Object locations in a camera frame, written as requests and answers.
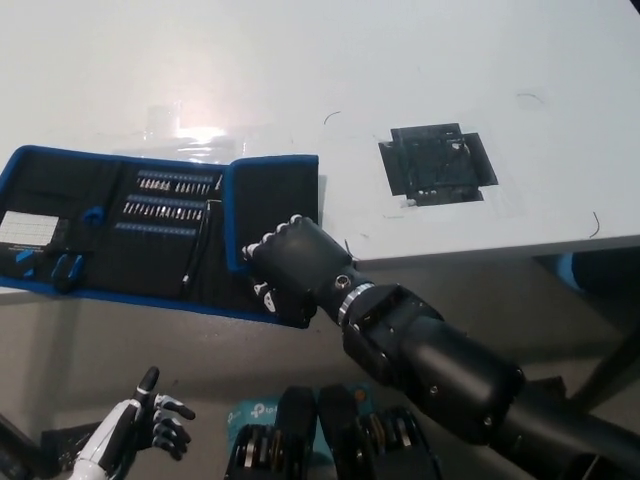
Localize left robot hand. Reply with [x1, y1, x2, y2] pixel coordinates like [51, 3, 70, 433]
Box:
[74, 366, 197, 462]

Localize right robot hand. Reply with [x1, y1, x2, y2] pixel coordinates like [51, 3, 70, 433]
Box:
[241, 213, 375, 331]

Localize black blue-trimmed toolkit roll case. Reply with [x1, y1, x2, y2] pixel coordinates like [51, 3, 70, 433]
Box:
[0, 144, 321, 330]

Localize black robot legs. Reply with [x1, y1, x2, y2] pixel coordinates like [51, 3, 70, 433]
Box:
[318, 383, 444, 480]

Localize teal cardboard box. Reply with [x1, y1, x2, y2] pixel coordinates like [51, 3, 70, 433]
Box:
[227, 382, 376, 459]

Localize blue bit holder strip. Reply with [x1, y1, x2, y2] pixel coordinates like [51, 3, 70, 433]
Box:
[124, 195, 204, 219]
[136, 171, 224, 194]
[113, 221, 199, 236]

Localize black tape patch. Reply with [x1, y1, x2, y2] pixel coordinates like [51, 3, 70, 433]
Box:
[377, 119, 500, 207]

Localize blue black clip tool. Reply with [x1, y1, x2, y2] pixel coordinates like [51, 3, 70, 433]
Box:
[50, 251, 85, 292]

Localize black packet with blue mark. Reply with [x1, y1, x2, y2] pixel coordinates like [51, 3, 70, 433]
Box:
[0, 242, 50, 281]

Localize white grid card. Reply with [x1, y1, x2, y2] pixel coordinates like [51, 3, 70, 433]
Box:
[0, 210, 56, 242]

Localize blue object under table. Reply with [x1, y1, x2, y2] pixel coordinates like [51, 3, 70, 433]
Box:
[551, 253, 585, 292]

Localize dark table leg brace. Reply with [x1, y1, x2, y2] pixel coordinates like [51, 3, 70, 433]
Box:
[564, 313, 640, 402]

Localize black silver screwdriver handle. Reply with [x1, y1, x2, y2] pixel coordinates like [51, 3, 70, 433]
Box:
[181, 199, 222, 290]

